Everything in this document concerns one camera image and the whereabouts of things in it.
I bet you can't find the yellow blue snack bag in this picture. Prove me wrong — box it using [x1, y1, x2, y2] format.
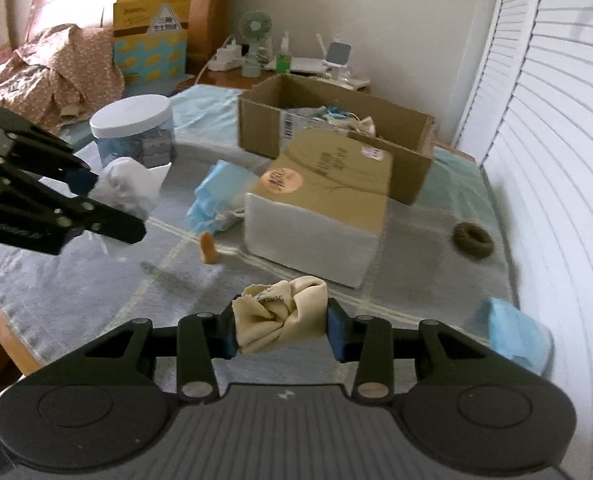
[113, 0, 191, 86]

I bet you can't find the white power strip charger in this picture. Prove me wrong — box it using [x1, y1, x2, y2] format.
[208, 37, 243, 72]

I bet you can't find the pink floral garment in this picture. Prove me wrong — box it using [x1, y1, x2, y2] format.
[0, 24, 125, 136]

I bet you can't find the beige knotted cloth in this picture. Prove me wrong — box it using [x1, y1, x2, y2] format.
[231, 275, 329, 354]

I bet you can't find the white sock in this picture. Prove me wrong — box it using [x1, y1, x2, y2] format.
[88, 157, 172, 221]

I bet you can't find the green small bottle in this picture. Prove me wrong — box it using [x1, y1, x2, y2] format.
[276, 32, 292, 75]

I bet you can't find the brown hair scrunchie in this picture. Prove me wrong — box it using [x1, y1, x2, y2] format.
[451, 222, 495, 259]

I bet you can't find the white louvered door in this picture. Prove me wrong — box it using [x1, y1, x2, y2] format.
[456, 0, 593, 479]

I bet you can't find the open cardboard box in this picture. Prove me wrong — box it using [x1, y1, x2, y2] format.
[238, 75, 434, 205]

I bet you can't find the blue jar white lid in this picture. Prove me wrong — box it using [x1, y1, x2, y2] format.
[89, 94, 176, 168]

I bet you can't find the white router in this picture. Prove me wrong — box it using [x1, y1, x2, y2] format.
[266, 32, 372, 90]

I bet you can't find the blue face mask pile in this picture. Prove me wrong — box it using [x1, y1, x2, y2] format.
[186, 159, 258, 234]

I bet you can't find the orange finger cot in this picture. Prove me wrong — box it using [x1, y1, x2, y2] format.
[199, 232, 219, 264]

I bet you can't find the brown tissue pack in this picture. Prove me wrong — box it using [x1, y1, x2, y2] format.
[244, 128, 393, 288]

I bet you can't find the green desk fan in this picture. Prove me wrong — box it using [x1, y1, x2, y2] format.
[239, 11, 272, 78]

